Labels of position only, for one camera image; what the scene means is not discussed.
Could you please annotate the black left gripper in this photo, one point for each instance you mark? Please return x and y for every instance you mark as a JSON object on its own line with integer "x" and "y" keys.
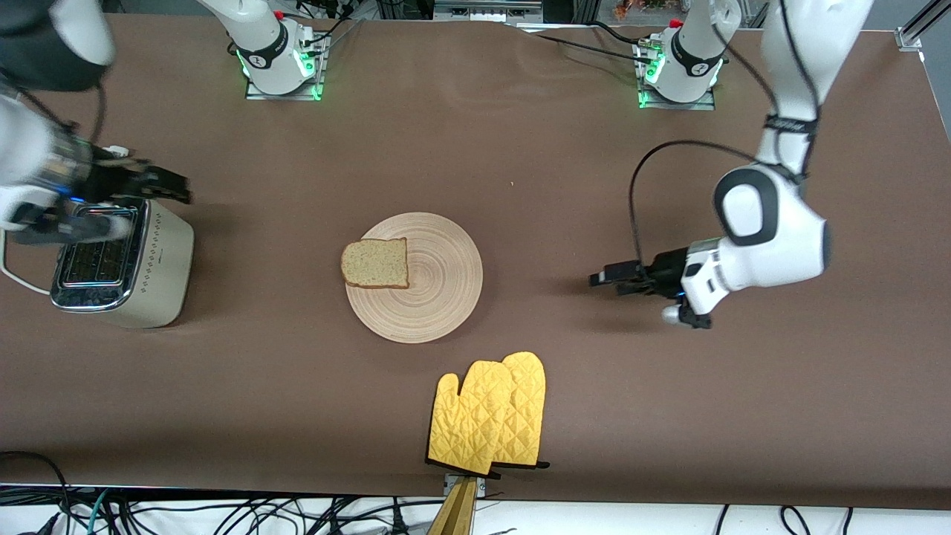
{"x": 668, "y": 270}

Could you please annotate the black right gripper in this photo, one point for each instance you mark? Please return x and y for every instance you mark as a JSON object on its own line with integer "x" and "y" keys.
{"x": 111, "y": 183}

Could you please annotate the round wooden plate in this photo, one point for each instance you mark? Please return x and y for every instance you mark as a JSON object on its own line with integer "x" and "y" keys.
{"x": 438, "y": 290}

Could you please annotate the brown bread slice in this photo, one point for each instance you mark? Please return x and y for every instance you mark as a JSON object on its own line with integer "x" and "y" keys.
{"x": 375, "y": 261}

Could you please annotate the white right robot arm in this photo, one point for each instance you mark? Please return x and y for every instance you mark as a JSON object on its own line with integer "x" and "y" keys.
{"x": 267, "y": 37}

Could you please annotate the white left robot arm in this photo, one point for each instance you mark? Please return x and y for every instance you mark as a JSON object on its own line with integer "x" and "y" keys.
{"x": 773, "y": 230}

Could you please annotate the white chrome two-slot toaster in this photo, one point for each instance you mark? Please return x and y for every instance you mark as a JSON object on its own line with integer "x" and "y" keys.
{"x": 163, "y": 275}

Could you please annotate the yellow quilted oven mitt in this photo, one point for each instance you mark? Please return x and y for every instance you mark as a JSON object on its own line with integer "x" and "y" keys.
{"x": 529, "y": 401}
{"x": 468, "y": 416}

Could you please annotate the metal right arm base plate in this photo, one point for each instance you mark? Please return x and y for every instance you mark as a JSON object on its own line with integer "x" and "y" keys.
{"x": 282, "y": 95}

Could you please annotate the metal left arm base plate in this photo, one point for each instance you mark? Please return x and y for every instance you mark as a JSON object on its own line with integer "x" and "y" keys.
{"x": 676, "y": 105}

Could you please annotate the wooden stand with metal bracket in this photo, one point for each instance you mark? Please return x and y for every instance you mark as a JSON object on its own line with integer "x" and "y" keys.
{"x": 455, "y": 513}

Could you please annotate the aluminium frame profile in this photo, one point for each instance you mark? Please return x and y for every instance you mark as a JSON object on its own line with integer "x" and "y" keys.
{"x": 917, "y": 26}

